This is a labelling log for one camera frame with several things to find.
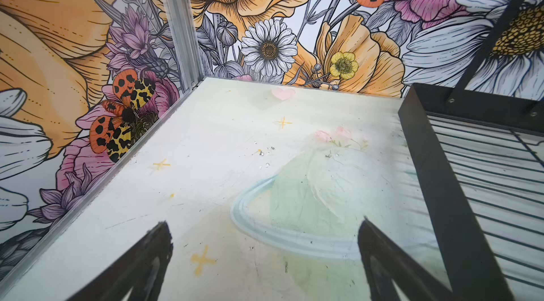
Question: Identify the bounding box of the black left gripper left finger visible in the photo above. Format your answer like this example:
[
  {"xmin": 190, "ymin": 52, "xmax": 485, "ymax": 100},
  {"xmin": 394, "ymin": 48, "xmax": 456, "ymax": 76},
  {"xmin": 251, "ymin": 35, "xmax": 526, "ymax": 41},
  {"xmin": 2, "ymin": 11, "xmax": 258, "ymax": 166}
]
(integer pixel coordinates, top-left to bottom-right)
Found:
[{"xmin": 69, "ymin": 221, "xmax": 174, "ymax": 300}]

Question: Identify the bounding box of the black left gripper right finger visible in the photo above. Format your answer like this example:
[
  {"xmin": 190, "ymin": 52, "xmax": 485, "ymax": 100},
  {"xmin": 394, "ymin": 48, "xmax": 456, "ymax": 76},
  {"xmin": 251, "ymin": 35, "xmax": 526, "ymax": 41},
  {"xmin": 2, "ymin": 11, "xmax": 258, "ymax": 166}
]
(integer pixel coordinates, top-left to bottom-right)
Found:
[{"xmin": 358, "ymin": 219, "xmax": 458, "ymax": 300}]

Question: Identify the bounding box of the black wire dish rack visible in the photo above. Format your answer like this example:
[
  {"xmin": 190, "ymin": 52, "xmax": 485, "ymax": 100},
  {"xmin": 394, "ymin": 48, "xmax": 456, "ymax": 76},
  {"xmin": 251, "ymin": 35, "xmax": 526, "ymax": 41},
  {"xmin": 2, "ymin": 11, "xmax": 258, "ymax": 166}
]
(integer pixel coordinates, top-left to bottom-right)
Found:
[{"xmin": 399, "ymin": 0, "xmax": 543, "ymax": 300}]

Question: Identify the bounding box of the aluminium corner post left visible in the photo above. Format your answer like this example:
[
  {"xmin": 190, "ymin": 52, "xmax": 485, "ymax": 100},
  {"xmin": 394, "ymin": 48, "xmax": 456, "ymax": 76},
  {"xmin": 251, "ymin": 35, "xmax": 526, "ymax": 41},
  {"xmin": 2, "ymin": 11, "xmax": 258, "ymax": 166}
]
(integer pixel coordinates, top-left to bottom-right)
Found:
[{"xmin": 164, "ymin": 0, "xmax": 203, "ymax": 92}]

